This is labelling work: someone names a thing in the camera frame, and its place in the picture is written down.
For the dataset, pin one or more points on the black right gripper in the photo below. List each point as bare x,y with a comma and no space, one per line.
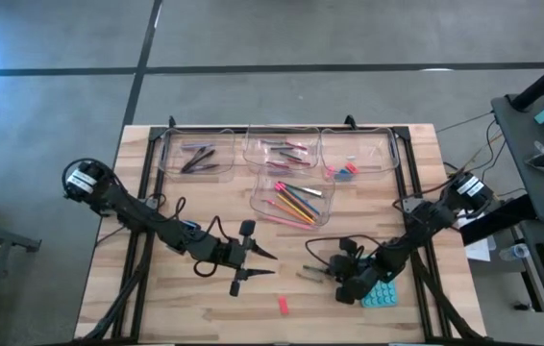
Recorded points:
365,278

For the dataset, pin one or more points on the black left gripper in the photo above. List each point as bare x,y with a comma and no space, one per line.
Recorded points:
231,254

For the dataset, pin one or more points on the dark green marker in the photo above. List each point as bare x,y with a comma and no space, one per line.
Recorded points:
315,269

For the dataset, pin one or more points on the orange pencil pink eraser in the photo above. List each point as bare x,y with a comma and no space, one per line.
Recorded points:
277,206
285,210

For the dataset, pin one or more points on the yellow pencil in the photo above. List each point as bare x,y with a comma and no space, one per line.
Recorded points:
296,209

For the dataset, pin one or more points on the green pencil pink eraser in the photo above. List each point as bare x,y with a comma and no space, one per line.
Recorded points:
296,204

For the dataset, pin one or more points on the blue pencil pink eraser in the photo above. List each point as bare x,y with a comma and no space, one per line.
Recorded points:
303,202

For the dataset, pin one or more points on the purple pen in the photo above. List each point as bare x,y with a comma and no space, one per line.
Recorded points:
205,167

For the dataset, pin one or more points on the red marker edge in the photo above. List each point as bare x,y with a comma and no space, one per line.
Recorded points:
278,165

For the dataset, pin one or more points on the red eraser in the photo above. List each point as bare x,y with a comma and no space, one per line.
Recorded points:
283,305
352,168

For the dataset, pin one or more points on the black pen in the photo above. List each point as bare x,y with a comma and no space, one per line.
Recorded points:
192,160

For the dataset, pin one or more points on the red crayon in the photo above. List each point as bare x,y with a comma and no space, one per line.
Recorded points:
296,145
301,162

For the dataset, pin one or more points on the dark blue marker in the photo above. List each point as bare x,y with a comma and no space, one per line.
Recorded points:
270,142

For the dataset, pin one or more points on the lavender pen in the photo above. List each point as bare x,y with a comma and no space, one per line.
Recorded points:
197,145

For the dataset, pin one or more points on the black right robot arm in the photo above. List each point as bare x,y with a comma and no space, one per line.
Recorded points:
426,226

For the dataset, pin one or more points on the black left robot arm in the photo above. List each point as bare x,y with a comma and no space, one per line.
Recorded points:
137,216

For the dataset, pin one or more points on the teal calculator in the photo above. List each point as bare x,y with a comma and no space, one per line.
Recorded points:
381,295

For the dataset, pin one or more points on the clear plastic bin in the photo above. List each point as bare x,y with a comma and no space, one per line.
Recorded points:
253,158
219,144
260,202
373,144

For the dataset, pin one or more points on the white paper sheet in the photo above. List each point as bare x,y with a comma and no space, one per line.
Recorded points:
478,250

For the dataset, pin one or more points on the clear water bottle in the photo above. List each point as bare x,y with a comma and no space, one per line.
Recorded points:
514,251

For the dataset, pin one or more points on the black computer mouse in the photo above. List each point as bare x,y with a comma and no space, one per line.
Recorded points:
522,306

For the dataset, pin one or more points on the dark grey desk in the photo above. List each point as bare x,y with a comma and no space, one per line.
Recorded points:
541,211

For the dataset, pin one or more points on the black aluminium frame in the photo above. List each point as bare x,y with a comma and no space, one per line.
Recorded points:
156,133

